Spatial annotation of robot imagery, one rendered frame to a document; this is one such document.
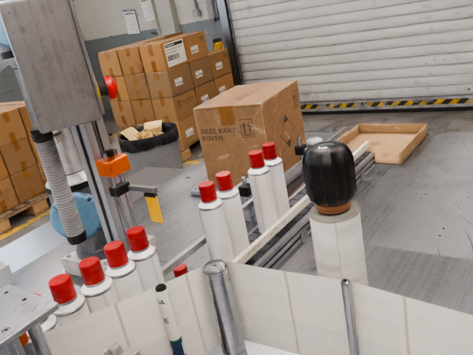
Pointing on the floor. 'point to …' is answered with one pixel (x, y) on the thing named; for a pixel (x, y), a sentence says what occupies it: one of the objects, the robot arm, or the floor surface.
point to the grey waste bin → (156, 157)
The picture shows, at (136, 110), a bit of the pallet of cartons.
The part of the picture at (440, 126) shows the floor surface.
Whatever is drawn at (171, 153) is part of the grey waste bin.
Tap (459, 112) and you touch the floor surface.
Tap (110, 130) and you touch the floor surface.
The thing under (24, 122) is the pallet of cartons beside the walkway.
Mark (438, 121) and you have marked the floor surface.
